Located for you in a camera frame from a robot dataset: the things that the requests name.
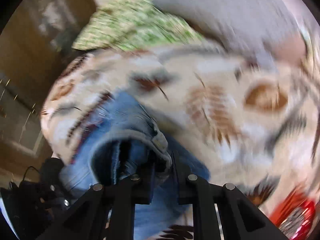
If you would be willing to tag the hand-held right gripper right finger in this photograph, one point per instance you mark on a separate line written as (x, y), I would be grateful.
(200, 197)

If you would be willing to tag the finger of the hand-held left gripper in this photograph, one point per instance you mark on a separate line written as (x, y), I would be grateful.
(52, 167)

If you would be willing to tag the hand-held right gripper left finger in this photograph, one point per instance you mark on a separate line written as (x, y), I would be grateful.
(125, 200)

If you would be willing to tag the blue denim pants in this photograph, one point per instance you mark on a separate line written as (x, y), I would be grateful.
(120, 120)

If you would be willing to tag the leaf-printed blanket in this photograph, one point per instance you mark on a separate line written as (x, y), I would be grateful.
(212, 105)

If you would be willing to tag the crumpled foil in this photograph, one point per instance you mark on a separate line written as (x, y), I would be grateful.
(295, 218)

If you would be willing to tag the dark wooden door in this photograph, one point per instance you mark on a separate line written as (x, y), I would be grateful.
(30, 67)

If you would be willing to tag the red glass bowl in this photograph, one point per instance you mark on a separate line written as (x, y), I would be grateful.
(305, 205)

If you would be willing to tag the green checkered blanket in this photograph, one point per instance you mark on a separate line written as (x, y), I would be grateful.
(135, 20)

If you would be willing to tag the pink pillow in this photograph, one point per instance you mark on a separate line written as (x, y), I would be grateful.
(292, 48)

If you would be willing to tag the grey pillow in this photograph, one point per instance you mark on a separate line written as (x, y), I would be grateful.
(225, 12)

